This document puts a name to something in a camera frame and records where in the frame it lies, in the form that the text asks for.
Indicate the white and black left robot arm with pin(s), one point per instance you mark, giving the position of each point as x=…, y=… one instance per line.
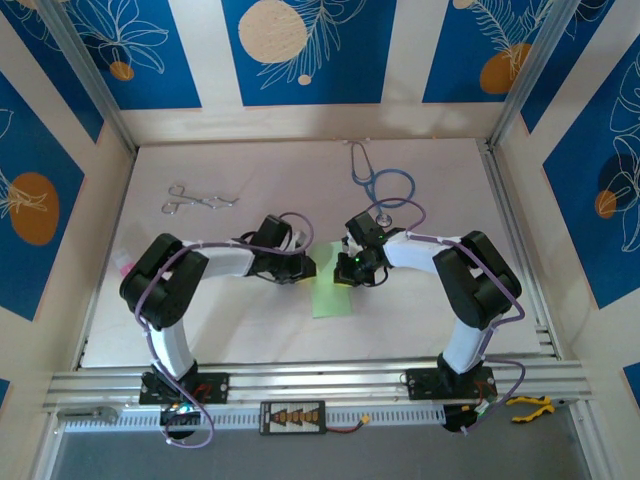
x=165, y=280

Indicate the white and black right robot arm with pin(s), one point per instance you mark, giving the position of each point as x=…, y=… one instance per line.
x=475, y=290

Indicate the blue stethoscope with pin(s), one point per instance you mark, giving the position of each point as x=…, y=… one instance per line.
x=395, y=172

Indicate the metal surgical forceps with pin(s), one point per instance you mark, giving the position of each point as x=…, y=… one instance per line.
x=202, y=201

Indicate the black power distribution board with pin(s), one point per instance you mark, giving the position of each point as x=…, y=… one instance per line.
x=292, y=417

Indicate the small pink plastic bottle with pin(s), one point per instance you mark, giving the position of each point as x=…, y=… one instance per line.
x=125, y=267

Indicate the black circuit board with lights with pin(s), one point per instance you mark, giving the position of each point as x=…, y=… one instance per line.
x=452, y=417
x=172, y=417

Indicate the silver metal latch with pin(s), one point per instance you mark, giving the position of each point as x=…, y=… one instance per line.
x=102, y=414

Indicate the yellow and black pliers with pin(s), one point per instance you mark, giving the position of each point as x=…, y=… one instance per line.
x=545, y=406

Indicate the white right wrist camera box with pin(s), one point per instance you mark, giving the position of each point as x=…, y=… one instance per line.
x=350, y=246

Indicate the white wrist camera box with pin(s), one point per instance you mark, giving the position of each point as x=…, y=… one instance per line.
x=350, y=246
x=298, y=240

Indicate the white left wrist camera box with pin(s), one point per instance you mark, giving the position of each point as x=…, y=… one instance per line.
x=298, y=240

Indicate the aluminium frame rail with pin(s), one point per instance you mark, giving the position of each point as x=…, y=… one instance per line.
x=320, y=382

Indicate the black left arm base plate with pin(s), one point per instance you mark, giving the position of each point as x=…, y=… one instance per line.
x=217, y=387

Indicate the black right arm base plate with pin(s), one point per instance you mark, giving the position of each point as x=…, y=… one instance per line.
x=422, y=382

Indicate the aluminium table side rail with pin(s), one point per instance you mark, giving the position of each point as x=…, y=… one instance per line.
x=500, y=190

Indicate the aluminium frame post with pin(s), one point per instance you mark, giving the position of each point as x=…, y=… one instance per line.
x=525, y=75
x=95, y=85

